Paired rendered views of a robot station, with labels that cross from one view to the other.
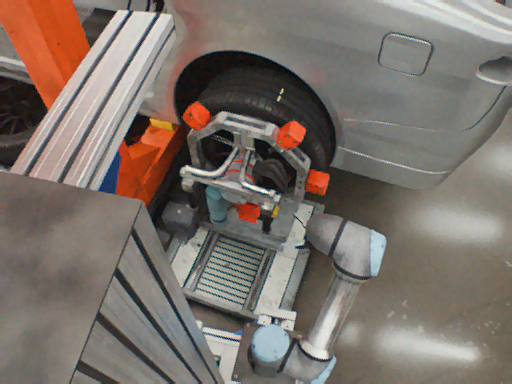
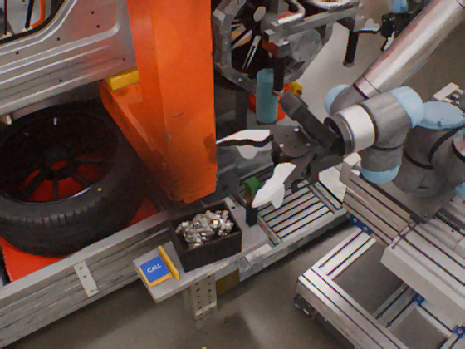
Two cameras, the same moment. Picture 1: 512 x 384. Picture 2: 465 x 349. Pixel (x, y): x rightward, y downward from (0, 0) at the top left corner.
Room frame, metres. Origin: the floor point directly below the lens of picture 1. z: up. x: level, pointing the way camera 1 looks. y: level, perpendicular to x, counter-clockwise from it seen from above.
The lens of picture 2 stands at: (0.39, 1.40, 1.70)
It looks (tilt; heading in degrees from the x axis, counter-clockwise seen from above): 47 degrees down; 305
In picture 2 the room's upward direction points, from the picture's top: straight up
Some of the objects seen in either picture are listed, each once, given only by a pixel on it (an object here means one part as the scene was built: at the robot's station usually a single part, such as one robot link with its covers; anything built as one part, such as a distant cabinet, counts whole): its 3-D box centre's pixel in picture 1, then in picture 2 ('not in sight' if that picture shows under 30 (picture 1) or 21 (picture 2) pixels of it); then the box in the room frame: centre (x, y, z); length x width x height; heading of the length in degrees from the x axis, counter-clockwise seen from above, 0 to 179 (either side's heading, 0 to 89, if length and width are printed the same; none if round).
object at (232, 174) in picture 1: (242, 176); (289, 33); (1.09, 0.03, 0.85); 0.21 x 0.14 x 0.14; 158
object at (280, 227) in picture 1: (260, 197); (249, 110); (1.31, -0.07, 0.32); 0.40 x 0.30 x 0.28; 68
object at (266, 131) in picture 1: (247, 163); (277, 26); (1.16, 0.00, 0.85); 0.54 x 0.07 x 0.54; 68
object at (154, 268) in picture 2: not in sight; (154, 269); (1.03, 0.92, 0.47); 0.07 x 0.07 x 0.02; 68
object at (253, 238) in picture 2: not in sight; (201, 251); (0.96, 0.76, 0.44); 0.43 x 0.17 x 0.03; 68
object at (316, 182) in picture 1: (316, 182); not in sight; (1.04, -0.29, 0.85); 0.09 x 0.08 x 0.07; 68
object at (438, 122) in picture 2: not in sight; (435, 131); (0.45, 0.44, 0.98); 0.13 x 0.12 x 0.14; 144
